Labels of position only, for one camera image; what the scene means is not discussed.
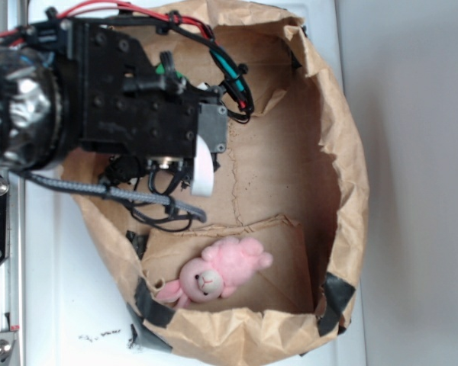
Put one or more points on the black taped robot arm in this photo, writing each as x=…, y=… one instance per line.
x=28, y=129

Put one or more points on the white tray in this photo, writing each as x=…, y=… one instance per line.
x=74, y=313

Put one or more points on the aluminium frame rail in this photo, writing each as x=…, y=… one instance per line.
x=11, y=270

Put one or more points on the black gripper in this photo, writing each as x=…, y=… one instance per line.
x=109, y=100

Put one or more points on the pink plush bunny toy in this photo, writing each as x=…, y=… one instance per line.
x=219, y=271

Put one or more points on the brown paper lined box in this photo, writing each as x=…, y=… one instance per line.
x=294, y=177

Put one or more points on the green rectangular block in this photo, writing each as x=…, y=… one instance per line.
x=169, y=75

